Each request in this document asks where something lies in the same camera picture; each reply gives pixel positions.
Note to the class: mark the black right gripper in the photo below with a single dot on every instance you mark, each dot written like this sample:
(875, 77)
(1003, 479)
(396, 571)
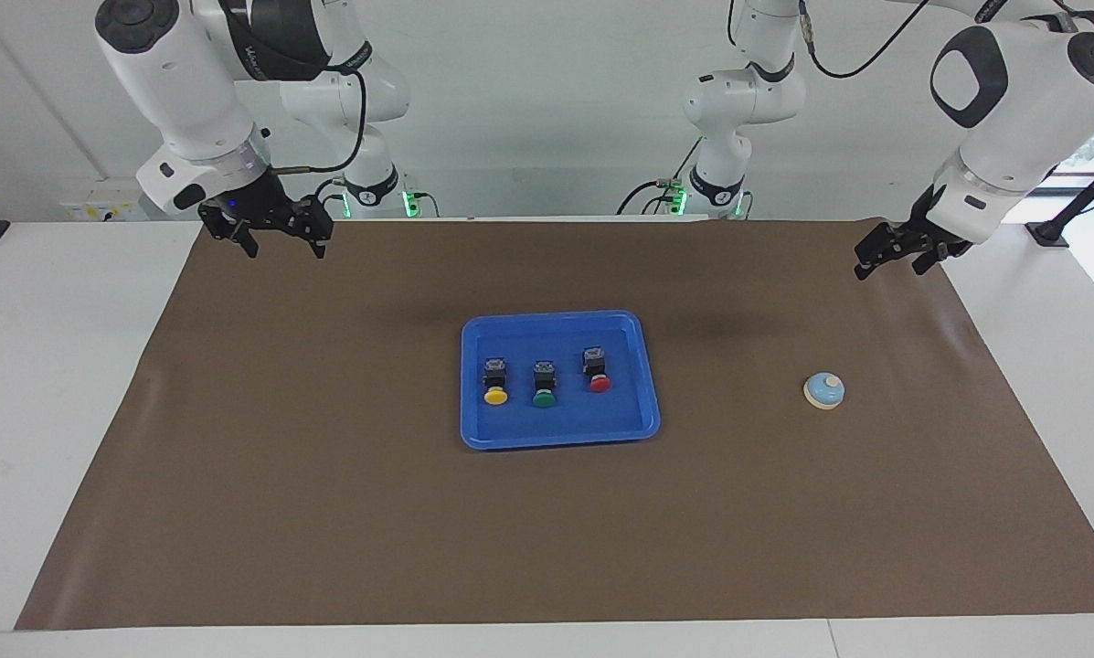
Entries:
(268, 210)

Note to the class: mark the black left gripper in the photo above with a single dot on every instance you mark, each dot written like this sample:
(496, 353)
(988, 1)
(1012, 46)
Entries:
(921, 239)

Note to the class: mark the yellow push button switch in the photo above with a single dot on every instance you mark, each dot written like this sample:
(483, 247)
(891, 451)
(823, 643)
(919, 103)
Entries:
(495, 397)

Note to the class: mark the green push button switch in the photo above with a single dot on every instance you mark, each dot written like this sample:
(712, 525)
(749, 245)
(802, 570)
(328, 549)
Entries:
(544, 399)

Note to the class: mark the red push button switch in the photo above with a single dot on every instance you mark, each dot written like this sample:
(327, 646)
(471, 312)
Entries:
(600, 384)

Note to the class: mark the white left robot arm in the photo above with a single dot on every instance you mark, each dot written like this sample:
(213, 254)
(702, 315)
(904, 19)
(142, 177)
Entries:
(1022, 128)

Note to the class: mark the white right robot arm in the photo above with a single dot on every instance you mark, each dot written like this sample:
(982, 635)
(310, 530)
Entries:
(181, 82)

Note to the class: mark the blue plastic tray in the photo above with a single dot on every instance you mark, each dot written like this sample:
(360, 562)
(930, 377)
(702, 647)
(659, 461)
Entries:
(560, 425)

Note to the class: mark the black angled stand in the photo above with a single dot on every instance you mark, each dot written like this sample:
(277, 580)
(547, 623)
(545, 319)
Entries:
(1081, 196)

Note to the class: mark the brown table mat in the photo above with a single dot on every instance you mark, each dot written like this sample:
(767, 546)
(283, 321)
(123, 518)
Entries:
(546, 530)

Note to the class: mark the white wall outlet box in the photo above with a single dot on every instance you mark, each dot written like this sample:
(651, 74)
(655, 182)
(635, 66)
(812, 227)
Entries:
(99, 199)

